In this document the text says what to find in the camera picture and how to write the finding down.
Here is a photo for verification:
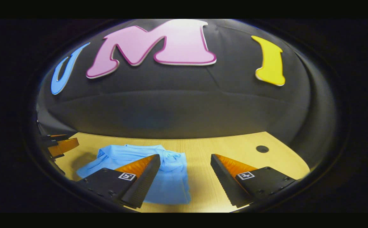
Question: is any black backdrop cloth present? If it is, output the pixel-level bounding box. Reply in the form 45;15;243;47
36;19;338;168

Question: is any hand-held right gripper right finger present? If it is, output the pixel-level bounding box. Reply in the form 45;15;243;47
210;154;297;208

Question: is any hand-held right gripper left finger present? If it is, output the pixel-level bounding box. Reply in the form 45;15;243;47
75;154;161;209

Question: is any light blue T-shirt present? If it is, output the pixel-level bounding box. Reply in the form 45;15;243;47
76;144;191;205

